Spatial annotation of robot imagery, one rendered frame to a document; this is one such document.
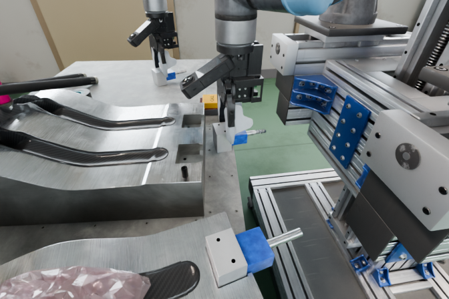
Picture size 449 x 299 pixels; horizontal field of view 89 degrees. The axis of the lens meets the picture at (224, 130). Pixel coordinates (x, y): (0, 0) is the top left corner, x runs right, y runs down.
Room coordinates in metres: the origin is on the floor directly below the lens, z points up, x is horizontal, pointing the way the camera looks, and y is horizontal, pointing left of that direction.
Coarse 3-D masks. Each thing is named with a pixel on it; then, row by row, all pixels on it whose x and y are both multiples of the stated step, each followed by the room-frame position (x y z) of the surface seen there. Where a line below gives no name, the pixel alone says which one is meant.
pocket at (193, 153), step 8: (184, 144) 0.34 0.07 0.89; (192, 144) 0.34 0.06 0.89; (200, 144) 0.34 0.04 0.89; (184, 152) 0.34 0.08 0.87; (192, 152) 0.34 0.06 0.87; (200, 152) 0.33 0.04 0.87; (176, 160) 0.30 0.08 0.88; (184, 160) 0.32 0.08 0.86; (192, 160) 0.32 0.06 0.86; (200, 160) 0.31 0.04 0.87
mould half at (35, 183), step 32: (64, 96) 0.46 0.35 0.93; (32, 128) 0.33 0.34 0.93; (64, 128) 0.36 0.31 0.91; (160, 128) 0.39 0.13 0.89; (192, 128) 0.39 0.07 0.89; (0, 160) 0.25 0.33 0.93; (32, 160) 0.27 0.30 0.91; (0, 192) 0.23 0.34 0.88; (32, 192) 0.23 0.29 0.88; (64, 192) 0.23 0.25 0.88; (96, 192) 0.23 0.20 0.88; (128, 192) 0.24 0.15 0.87; (160, 192) 0.24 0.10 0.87; (192, 192) 0.24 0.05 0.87; (0, 224) 0.22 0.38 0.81; (32, 224) 0.23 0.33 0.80
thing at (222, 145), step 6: (216, 126) 0.45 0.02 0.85; (222, 126) 0.45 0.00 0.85; (216, 132) 0.42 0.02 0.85; (222, 132) 0.42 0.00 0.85; (240, 132) 0.44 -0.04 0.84; (246, 132) 0.44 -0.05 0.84; (252, 132) 0.46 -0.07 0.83; (258, 132) 0.46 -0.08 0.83; (264, 132) 0.46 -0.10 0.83; (216, 138) 0.42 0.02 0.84; (222, 138) 0.42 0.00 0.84; (240, 138) 0.43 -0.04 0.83; (246, 138) 0.44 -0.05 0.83; (216, 144) 0.42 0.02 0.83; (222, 144) 0.42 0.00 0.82; (228, 144) 0.42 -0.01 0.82; (234, 144) 0.43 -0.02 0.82; (216, 150) 0.42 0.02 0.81; (222, 150) 0.42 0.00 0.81; (228, 150) 0.42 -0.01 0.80
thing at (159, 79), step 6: (156, 72) 0.80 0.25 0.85; (168, 72) 0.84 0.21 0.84; (174, 72) 0.84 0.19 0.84; (180, 72) 0.87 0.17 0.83; (156, 78) 0.80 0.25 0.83; (162, 78) 0.81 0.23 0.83; (168, 78) 0.83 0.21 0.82; (174, 78) 0.84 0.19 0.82; (156, 84) 0.81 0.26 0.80; (162, 84) 0.81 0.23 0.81
